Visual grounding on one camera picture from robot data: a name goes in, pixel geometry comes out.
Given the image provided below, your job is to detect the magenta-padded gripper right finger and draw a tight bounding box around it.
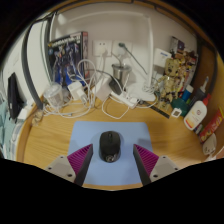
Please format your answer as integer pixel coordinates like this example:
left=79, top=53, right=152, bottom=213
left=133, top=143, right=183, bottom=186

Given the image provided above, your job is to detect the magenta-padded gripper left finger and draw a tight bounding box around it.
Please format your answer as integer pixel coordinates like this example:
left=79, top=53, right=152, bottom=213
left=44, top=143, right=95, bottom=187

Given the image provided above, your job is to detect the black computer mouse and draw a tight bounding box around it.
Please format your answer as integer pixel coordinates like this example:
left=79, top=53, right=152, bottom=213
left=99, top=130, right=122, bottom=163

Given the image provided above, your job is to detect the light blue mouse pad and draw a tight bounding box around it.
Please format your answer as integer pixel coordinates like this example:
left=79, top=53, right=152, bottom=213
left=67, top=120, right=154, bottom=186

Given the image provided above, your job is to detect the white mug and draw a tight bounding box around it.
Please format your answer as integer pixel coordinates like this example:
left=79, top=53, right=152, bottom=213
left=202, top=133, right=218, bottom=157

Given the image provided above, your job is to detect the clear snack bag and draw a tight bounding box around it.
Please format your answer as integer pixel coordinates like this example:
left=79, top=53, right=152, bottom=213
left=31, top=109, right=44, bottom=127

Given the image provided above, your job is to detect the small white cube clock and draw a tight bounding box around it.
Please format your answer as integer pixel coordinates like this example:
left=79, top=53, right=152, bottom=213
left=171, top=108, right=183, bottom=118

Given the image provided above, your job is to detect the white red-capped lotion bottle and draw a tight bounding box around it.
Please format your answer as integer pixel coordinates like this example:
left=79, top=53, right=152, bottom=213
left=183, top=93, right=212, bottom=131

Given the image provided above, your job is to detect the yellow red snack canister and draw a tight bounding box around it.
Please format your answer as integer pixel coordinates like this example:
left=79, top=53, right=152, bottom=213
left=198, top=106, right=224, bottom=144

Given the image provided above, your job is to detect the clear domed plastic container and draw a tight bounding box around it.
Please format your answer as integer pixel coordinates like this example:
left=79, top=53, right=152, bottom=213
left=43, top=82, right=64, bottom=109

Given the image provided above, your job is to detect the teal blanket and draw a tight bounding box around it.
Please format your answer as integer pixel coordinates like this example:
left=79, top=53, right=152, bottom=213
left=0, top=96, right=16, bottom=158

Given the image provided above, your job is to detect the white power strip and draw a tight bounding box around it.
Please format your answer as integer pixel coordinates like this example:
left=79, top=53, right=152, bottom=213
left=109, top=89, right=139, bottom=109

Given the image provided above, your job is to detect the white charger block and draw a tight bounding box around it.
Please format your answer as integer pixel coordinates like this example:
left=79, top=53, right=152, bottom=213
left=67, top=81, right=84, bottom=101

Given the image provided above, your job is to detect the white desk lamp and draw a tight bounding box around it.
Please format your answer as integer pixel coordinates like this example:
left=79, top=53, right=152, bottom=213
left=117, top=41, right=157, bottom=103

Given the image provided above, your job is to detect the black hanging bag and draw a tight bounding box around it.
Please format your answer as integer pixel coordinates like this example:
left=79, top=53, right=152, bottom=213
left=7, top=72, right=25, bottom=121

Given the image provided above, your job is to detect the metal cup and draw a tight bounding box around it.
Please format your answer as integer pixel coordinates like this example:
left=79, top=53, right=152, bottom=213
left=111, top=63, right=133, bottom=84

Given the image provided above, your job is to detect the white carton box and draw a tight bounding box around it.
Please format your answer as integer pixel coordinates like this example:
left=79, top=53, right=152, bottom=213
left=153, top=47, right=173, bottom=68

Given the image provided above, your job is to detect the robot model kit box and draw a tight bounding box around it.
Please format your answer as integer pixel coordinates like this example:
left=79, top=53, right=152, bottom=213
left=47, top=31, right=89, bottom=88

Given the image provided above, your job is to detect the white cable tangle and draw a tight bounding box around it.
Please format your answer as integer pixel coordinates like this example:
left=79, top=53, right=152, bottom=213
left=43, top=59, right=161, bottom=120

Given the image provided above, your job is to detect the grey metal frame post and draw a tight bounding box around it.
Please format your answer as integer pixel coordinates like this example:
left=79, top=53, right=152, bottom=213
left=20, top=21, right=44, bottom=110

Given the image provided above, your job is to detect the white wall socket panel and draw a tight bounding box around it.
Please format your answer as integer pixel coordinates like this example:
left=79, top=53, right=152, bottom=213
left=92, top=39, right=133, bottom=58

